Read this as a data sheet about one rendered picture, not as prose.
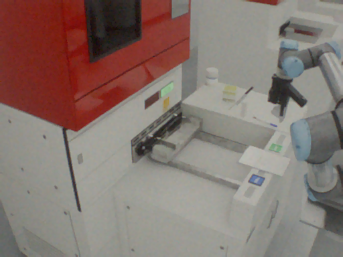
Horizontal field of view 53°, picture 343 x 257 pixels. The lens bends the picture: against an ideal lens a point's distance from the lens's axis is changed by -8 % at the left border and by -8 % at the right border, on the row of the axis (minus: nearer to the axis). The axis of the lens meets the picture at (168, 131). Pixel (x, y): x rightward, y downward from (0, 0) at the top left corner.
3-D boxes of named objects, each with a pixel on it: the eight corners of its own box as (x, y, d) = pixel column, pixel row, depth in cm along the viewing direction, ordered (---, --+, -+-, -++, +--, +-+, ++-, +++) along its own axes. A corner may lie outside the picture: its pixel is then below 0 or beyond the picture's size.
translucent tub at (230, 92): (222, 101, 198) (222, 90, 194) (224, 95, 204) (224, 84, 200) (235, 103, 196) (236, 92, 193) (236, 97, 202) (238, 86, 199)
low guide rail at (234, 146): (177, 132, 198) (178, 127, 197) (179, 130, 200) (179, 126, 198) (266, 160, 177) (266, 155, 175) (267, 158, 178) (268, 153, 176)
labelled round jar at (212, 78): (203, 84, 215) (203, 69, 210) (208, 80, 221) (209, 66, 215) (214, 88, 212) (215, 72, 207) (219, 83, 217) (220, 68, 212)
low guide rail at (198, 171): (150, 158, 179) (149, 152, 177) (152, 156, 180) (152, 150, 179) (246, 192, 157) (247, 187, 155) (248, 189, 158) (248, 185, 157)
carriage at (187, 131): (151, 158, 173) (151, 153, 172) (189, 124, 200) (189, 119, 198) (166, 164, 170) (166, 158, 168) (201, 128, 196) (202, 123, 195)
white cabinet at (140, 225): (126, 290, 204) (111, 188, 161) (201, 198, 274) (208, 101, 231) (224, 342, 176) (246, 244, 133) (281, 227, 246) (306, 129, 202)
